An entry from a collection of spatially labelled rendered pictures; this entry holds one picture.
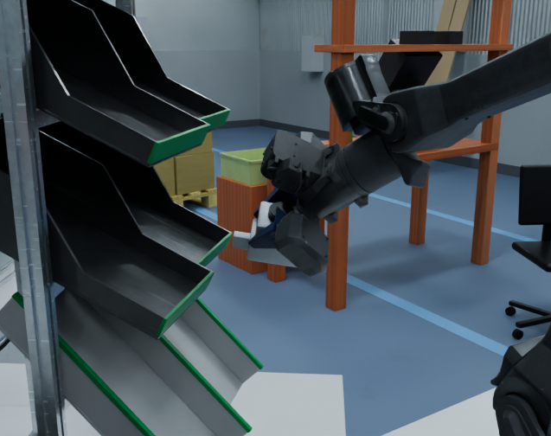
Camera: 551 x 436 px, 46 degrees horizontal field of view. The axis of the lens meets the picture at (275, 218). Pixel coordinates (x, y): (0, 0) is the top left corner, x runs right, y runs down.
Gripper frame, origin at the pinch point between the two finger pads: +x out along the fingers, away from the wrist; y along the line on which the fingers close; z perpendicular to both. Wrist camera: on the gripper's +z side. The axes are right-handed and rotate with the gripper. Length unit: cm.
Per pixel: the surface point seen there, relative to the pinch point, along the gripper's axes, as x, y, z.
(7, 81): -0.1, 10.6, 31.3
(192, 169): 293, -377, -156
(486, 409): 5, -6, -57
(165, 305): 6.3, 14.8, 7.0
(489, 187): 70, -279, -242
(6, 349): 92, -23, -9
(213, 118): 0.6, -7.5, 11.3
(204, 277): 6.2, 8.3, 3.3
